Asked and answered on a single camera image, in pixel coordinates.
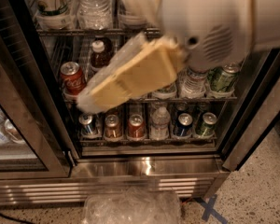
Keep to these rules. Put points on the green can bottom shelf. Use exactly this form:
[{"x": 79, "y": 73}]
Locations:
[{"x": 206, "y": 124}]

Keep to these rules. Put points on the red can bottom shelf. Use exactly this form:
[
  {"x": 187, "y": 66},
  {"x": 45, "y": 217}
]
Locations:
[{"x": 136, "y": 126}]

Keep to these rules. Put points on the gold can bottom shelf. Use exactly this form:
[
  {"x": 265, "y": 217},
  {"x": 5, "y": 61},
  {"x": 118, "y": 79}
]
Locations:
[{"x": 112, "y": 127}]

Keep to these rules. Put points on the clear plastic bin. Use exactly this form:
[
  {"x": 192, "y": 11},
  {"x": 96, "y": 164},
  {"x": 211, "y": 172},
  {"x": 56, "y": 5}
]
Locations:
[{"x": 133, "y": 206}]

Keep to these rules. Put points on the red Coca-Cola can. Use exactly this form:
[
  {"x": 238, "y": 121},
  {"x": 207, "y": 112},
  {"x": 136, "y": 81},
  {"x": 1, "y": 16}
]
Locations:
[{"x": 73, "y": 77}]

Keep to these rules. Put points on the green can front middle shelf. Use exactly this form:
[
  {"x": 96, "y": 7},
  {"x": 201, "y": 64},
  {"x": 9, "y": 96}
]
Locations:
[{"x": 224, "y": 77}]

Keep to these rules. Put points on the brown tea bottle left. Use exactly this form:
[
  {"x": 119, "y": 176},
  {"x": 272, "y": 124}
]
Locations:
[{"x": 100, "y": 57}]

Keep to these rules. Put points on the water bottle bottom shelf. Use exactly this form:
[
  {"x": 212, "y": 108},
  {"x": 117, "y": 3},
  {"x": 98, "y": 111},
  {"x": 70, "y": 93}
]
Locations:
[{"x": 160, "y": 124}]

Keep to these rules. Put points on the stainless steel fridge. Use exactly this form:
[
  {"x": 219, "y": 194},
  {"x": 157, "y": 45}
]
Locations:
[{"x": 191, "y": 166}]

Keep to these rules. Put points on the glass fridge door left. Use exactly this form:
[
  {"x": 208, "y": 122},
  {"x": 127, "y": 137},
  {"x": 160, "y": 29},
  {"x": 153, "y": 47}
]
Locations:
[{"x": 28, "y": 147}]

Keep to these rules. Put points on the blue tape cross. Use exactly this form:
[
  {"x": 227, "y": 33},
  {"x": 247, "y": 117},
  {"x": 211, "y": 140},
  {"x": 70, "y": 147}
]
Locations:
[{"x": 209, "y": 210}]

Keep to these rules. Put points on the water bottle middle shelf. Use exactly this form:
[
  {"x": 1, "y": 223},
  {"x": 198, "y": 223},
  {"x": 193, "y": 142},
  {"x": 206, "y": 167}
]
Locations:
[{"x": 193, "y": 84}]

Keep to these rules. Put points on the silver blue can bottom shelf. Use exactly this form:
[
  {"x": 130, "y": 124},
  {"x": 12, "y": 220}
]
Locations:
[{"x": 88, "y": 124}]

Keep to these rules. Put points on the dark bottle rear middle shelf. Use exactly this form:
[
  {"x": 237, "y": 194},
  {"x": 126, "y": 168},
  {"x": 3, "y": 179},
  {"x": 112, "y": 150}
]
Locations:
[{"x": 107, "y": 42}]

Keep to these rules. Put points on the white green soda can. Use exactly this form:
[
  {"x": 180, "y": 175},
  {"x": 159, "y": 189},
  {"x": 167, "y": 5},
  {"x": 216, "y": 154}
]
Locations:
[{"x": 168, "y": 89}]

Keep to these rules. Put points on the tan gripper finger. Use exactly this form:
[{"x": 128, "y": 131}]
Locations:
[
  {"x": 139, "y": 67},
  {"x": 146, "y": 9}
]

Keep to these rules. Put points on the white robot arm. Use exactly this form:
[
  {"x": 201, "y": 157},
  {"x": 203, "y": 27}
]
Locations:
[{"x": 199, "y": 34}]

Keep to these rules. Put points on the clear water bottle top shelf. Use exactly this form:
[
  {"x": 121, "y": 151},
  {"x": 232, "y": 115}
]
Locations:
[{"x": 94, "y": 14}]

